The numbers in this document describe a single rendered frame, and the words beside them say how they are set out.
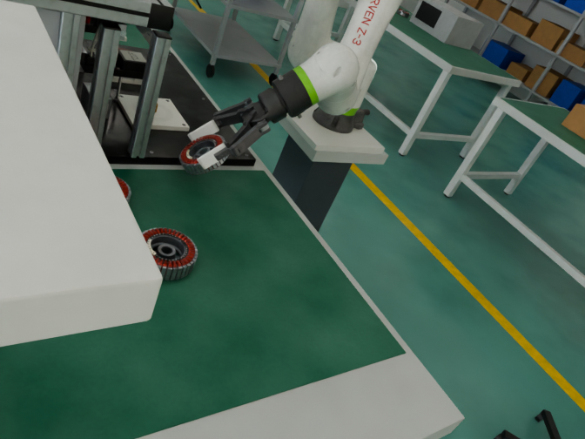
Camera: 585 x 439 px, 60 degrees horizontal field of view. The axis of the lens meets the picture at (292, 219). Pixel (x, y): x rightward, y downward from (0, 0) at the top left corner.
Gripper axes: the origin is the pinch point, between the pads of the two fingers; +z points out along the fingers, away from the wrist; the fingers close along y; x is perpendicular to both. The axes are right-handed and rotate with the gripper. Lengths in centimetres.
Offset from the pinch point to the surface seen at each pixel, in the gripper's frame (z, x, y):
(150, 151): 11.4, 2.4, 6.4
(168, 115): 5.1, -0.1, 24.0
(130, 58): 4.3, 18.2, 20.2
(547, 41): -400, -347, 406
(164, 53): -4.1, 21.7, 1.3
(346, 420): -1, -20, -62
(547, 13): -450, -354, 468
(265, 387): 8, -11, -55
